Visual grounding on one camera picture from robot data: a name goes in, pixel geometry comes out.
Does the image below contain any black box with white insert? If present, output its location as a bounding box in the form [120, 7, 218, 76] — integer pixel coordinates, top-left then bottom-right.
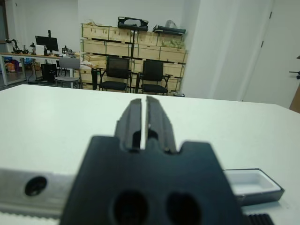
[222, 167, 285, 207]

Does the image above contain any grey chair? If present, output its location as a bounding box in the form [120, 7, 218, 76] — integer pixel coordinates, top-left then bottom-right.
[54, 57, 82, 89]

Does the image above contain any black computer monitor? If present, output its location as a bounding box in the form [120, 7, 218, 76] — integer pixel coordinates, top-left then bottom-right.
[35, 35, 59, 53]

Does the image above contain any black computer tower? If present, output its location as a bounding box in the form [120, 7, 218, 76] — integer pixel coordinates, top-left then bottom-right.
[41, 63, 57, 82]

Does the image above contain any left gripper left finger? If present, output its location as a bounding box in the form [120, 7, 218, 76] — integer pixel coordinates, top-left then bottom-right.
[114, 98, 143, 151]

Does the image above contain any black carry bag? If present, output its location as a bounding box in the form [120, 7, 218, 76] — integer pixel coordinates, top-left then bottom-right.
[117, 15, 150, 31]

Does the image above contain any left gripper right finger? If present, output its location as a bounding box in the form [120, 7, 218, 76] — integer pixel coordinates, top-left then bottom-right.
[145, 96, 178, 155]

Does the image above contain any wooden crate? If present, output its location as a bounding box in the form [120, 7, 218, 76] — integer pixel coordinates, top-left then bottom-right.
[109, 26, 137, 44]
[133, 44, 161, 60]
[81, 22, 110, 40]
[160, 46, 188, 63]
[105, 41, 134, 58]
[156, 32, 188, 49]
[163, 61, 188, 78]
[167, 76, 186, 92]
[79, 67, 101, 90]
[137, 31, 159, 46]
[80, 38, 107, 55]
[83, 53, 107, 69]

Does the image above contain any black office chair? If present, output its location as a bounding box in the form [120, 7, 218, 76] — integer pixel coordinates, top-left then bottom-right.
[98, 56, 132, 92]
[138, 60, 171, 96]

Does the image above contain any white door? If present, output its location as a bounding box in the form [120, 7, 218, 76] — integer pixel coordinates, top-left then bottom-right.
[242, 0, 300, 111]

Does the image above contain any black swivel chair base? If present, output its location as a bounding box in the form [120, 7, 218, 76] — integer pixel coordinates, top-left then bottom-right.
[288, 69, 300, 81]

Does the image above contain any black long case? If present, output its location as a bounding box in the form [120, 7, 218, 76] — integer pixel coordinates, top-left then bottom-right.
[152, 24, 188, 35]

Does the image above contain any white frame wooden desk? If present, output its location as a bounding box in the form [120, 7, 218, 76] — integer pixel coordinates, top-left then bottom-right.
[0, 52, 82, 86]

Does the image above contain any black stand pole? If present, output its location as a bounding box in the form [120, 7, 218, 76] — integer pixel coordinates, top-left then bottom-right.
[131, 29, 137, 93]

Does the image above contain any brown wooden board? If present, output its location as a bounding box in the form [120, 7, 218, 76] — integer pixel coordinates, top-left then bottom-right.
[289, 84, 300, 111]

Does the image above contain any orange bag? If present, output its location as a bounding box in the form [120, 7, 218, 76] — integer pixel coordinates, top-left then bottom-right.
[6, 60, 17, 73]

